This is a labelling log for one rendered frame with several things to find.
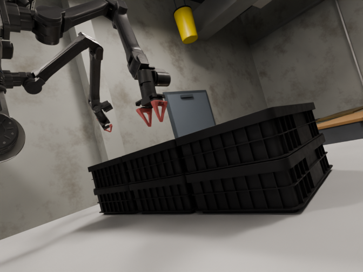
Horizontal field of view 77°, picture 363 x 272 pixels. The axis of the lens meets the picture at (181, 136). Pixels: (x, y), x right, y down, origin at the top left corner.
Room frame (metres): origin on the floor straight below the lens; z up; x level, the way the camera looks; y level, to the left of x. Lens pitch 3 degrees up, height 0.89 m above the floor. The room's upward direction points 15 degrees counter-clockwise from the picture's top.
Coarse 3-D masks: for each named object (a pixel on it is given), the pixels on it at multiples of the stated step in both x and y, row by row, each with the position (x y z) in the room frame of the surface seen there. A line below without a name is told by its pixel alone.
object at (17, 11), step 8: (0, 0) 0.66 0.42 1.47; (0, 8) 0.65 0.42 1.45; (8, 8) 0.67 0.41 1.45; (16, 8) 0.68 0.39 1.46; (24, 8) 0.71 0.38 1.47; (8, 16) 0.67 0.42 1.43; (16, 16) 0.68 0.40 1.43; (24, 16) 0.70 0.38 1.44; (8, 24) 0.66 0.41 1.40; (16, 24) 0.69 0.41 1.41; (24, 24) 0.71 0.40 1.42; (8, 32) 0.69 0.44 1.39
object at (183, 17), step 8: (184, 8) 4.64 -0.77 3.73; (176, 16) 4.73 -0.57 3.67; (184, 16) 4.64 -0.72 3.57; (192, 16) 4.73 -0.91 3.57; (184, 24) 4.66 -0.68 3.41; (192, 24) 4.69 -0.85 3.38; (184, 32) 4.69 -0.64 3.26; (192, 32) 4.67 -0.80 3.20; (184, 40) 4.80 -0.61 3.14; (192, 40) 4.91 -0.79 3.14
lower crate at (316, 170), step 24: (312, 144) 0.63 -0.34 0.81; (240, 168) 0.54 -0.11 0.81; (264, 168) 0.50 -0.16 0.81; (288, 168) 0.48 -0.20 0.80; (312, 168) 0.60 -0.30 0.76; (216, 192) 0.61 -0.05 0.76; (240, 192) 0.57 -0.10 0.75; (264, 192) 0.53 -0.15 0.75; (288, 192) 0.49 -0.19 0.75; (312, 192) 0.55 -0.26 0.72
